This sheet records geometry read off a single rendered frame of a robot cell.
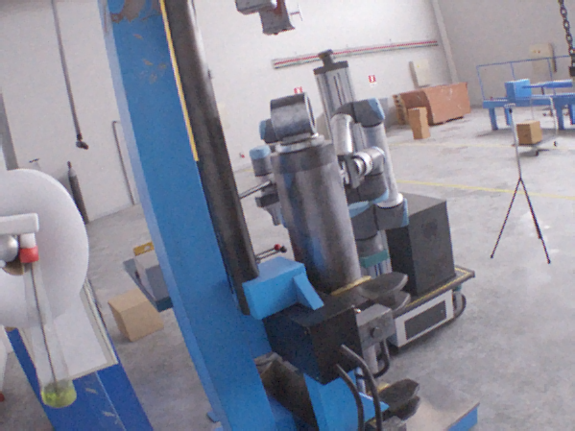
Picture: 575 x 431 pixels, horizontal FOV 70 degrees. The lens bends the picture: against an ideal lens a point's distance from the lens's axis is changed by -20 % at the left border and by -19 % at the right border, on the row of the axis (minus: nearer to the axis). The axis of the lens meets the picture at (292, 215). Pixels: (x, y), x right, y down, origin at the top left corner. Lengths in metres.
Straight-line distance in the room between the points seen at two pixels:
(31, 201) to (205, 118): 0.65
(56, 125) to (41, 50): 2.00
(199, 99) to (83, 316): 0.63
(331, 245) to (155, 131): 0.67
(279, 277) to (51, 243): 0.77
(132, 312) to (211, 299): 2.78
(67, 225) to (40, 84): 11.53
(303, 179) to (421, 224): 1.50
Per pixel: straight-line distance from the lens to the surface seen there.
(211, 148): 1.31
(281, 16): 1.78
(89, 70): 12.37
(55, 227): 0.80
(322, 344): 1.32
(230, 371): 1.59
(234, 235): 1.35
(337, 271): 1.63
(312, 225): 1.58
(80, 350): 1.13
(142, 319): 4.27
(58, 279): 0.82
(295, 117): 1.55
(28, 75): 12.35
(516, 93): 10.85
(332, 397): 1.47
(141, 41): 1.41
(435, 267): 3.08
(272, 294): 1.38
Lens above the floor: 1.65
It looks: 14 degrees down
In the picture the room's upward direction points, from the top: 14 degrees counter-clockwise
